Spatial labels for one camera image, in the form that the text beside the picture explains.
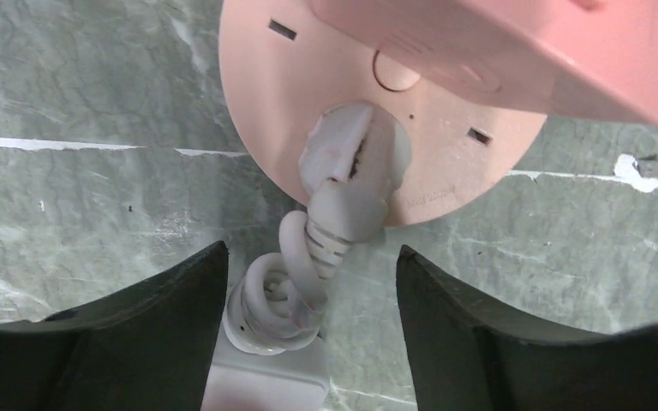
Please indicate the white power strip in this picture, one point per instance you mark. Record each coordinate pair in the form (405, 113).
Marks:
(292, 381)

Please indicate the pink round socket base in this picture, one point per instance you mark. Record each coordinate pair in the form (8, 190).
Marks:
(315, 107)

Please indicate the pink cube adapter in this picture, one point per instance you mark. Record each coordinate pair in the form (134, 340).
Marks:
(590, 59)

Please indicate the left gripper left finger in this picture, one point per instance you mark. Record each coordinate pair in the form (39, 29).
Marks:
(145, 347)

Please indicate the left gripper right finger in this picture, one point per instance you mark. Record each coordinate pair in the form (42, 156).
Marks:
(470, 351)

